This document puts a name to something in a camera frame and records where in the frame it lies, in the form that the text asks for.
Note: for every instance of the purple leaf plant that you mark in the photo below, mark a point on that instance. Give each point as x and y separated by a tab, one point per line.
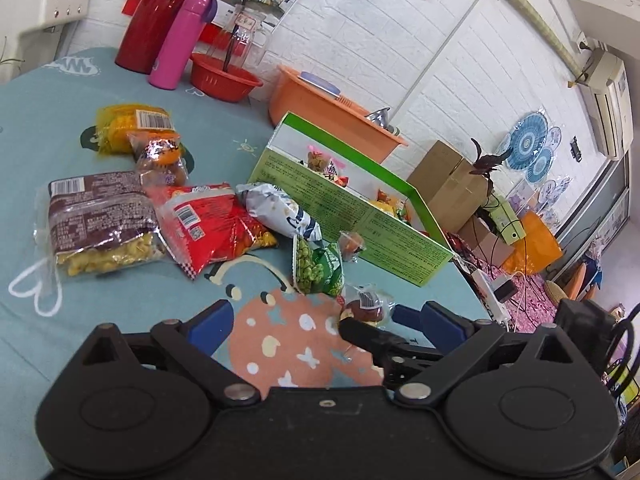
487	162

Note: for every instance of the large blue patterned wall disc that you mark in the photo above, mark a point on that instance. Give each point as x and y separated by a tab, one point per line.
525	140

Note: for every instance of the small blue patterned wall disc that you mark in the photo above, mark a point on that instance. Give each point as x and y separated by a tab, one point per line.
554	139

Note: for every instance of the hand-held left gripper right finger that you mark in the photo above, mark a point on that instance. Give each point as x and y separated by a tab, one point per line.
445	327

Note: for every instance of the brown popcorn snack bag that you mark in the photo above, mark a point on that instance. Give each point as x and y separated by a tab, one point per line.
95	215

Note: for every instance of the light green box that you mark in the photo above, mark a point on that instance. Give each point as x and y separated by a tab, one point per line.
507	220

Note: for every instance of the small brown snack packet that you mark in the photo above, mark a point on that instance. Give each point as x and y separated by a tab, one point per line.
160	160

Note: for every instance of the wall pipe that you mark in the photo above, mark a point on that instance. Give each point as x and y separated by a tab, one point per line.
530	7

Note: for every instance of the medium blue patterned wall disc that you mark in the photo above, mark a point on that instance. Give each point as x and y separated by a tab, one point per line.
539	166

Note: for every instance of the red plastic basin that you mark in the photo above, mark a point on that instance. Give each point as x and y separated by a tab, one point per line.
225	82

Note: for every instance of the light blue lid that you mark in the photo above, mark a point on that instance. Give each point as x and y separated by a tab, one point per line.
320	84

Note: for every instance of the red snack bag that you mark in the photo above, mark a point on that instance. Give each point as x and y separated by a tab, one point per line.
205	225

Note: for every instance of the white air conditioner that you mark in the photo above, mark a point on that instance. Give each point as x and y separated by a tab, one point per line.
610	100

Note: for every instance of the puffy yellow snack packet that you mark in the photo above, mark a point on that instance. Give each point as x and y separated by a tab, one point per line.
400	212

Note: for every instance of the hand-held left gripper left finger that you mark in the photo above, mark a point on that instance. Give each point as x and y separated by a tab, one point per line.
210	327

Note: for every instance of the orange plastic tub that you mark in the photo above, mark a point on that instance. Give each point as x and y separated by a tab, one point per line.
320	110

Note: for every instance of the grey white snack bag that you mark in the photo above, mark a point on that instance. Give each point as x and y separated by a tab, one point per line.
275	210

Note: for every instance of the green pea snack packet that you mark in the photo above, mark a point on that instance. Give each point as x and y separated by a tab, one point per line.
320	267

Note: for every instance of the metal bowl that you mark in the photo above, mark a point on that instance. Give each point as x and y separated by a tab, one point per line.
379	116

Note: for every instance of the small clear pastry packet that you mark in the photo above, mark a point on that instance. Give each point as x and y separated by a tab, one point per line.
367	305
351	245

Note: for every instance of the brown cardboard box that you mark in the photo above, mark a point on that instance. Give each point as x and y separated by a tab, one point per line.
445	185

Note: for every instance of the red thermos jug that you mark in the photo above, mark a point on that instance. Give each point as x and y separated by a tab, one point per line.
155	15

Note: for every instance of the white power strip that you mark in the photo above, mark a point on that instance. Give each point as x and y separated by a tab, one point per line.
487	292

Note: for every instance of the pink thermos bottle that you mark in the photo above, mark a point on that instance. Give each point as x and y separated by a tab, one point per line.
180	45

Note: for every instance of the glass pitcher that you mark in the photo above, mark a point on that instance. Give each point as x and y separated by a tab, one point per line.
245	40

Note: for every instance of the green cardboard box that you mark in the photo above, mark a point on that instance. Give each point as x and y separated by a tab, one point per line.
350	220

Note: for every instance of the orange bag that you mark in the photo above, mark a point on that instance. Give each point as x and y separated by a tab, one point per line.
537	245

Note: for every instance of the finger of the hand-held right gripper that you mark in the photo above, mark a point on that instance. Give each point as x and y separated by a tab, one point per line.
407	316
390	350

